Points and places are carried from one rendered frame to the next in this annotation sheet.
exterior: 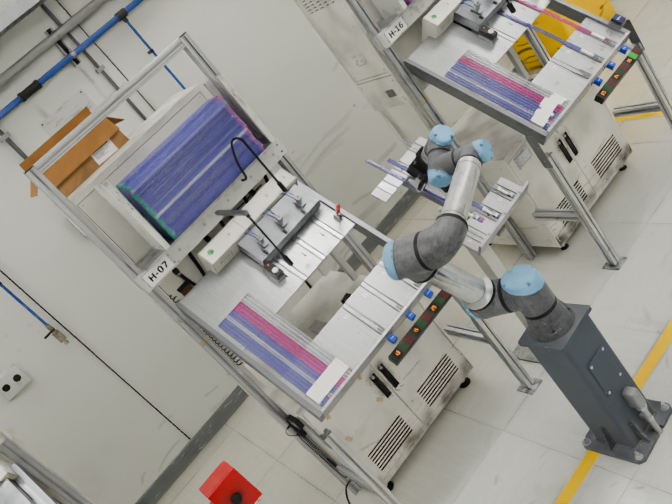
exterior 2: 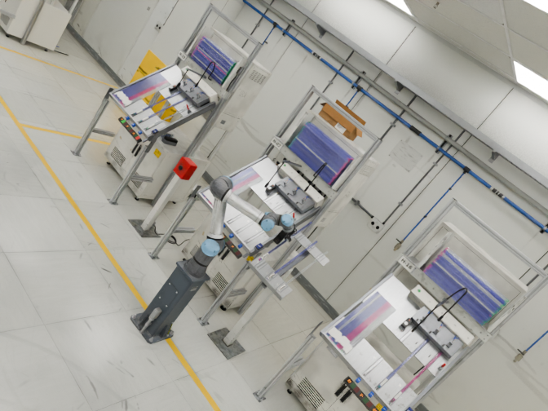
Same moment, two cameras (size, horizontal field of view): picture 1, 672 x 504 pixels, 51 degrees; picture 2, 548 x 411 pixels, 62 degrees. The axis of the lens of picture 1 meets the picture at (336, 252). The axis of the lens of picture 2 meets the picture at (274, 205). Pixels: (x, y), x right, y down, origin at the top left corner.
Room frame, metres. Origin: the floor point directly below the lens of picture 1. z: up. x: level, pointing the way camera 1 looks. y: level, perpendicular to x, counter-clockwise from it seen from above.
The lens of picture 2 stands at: (0.12, -2.46, 2.06)
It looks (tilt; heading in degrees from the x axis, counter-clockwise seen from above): 17 degrees down; 47
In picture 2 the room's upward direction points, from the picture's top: 38 degrees clockwise
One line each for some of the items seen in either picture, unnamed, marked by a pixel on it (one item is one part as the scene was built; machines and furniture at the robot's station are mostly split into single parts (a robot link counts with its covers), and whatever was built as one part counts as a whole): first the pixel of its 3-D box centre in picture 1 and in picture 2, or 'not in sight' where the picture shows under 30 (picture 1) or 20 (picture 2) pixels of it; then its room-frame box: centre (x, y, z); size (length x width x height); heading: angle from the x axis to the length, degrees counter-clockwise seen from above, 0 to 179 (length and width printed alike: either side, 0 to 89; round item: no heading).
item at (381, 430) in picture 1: (354, 377); (240, 257); (2.78, 0.30, 0.31); 0.70 x 0.65 x 0.62; 111
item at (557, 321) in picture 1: (545, 313); (197, 264); (1.86, -0.38, 0.60); 0.15 x 0.15 x 0.10
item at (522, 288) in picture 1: (525, 289); (208, 251); (1.86, -0.38, 0.72); 0.13 x 0.12 x 0.14; 45
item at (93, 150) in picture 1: (97, 133); (348, 124); (2.93, 0.41, 1.82); 0.68 x 0.30 x 0.20; 111
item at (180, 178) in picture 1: (192, 166); (320, 153); (2.69, 0.20, 1.52); 0.51 x 0.13 x 0.27; 111
